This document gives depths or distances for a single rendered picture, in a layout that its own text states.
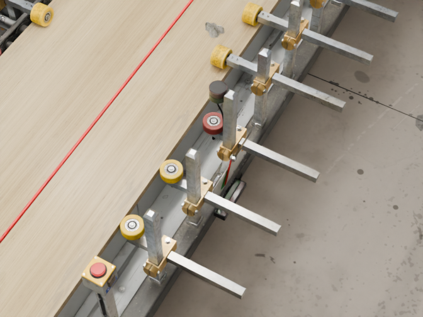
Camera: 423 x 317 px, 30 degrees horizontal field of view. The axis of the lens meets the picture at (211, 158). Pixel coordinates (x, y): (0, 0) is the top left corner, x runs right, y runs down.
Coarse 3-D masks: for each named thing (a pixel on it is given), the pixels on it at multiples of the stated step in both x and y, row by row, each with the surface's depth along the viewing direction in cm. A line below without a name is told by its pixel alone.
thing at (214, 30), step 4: (208, 24) 307; (212, 24) 306; (208, 28) 305; (212, 28) 306; (216, 28) 305; (220, 28) 305; (212, 32) 304; (216, 32) 304; (220, 32) 305; (212, 36) 304; (216, 36) 304
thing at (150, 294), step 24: (336, 24) 340; (312, 48) 328; (288, 96) 315; (264, 120) 304; (240, 168) 295; (192, 240) 277; (168, 264) 272; (144, 288) 267; (168, 288) 272; (144, 312) 262
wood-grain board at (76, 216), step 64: (64, 0) 315; (128, 0) 315; (256, 0) 315; (0, 64) 296; (64, 64) 296; (128, 64) 296; (192, 64) 296; (0, 128) 279; (64, 128) 280; (128, 128) 280; (0, 192) 265; (64, 192) 265; (128, 192) 265; (0, 256) 251; (64, 256) 251
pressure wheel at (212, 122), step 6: (210, 114) 282; (216, 114) 282; (204, 120) 281; (210, 120) 281; (216, 120) 281; (222, 120) 281; (204, 126) 280; (210, 126) 279; (216, 126) 279; (222, 126) 280; (210, 132) 280; (216, 132) 280
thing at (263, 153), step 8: (216, 136) 285; (240, 144) 281; (248, 144) 281; (256, 144) 281; (248, 152) 282; (256, 152) 280; (264, 152) 279; (272, 152) 279; (272, 160) 279; (280, 160) 277; (288, 160) 277; (288, 168) 277; (296, 168) 275; (304, 168) 275; (304, 176) 276; (312, 176) 273
